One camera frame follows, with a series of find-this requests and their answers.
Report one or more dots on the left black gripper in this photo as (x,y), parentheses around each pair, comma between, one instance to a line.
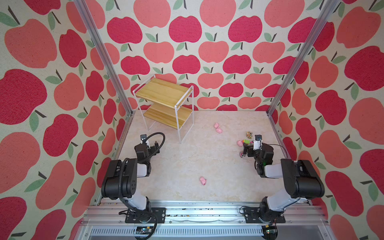
(142,148)

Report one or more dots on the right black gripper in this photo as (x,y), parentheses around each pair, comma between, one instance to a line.
(250,149)

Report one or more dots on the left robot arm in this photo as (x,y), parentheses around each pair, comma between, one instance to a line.
(121,179)

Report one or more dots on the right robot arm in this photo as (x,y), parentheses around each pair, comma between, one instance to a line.
(301,182)

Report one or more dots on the two-tier wooden shelf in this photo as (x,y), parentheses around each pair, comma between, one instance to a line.
(171,105)

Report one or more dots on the brown toy block car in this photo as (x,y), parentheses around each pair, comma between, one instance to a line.
(249,134)

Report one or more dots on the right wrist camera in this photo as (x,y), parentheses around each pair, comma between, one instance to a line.
(257,142)

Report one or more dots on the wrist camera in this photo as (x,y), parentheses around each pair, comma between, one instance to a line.
(143,139)
(257,142)

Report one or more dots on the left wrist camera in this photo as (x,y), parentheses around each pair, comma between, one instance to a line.
(143,139)

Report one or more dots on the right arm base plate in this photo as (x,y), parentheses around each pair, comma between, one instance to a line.
(256,215)

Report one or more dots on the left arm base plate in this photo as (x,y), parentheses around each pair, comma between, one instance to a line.
(157,214)

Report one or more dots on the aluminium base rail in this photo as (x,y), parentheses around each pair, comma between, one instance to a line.
(203,221)

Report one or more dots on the left aluminium frame post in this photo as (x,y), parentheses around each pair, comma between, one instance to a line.
(90,24)

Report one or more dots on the aluminium frame post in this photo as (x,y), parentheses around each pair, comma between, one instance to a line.
(319,24)
(90,24)

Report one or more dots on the right aluminium frame post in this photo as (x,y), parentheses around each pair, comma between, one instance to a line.
(319,24)

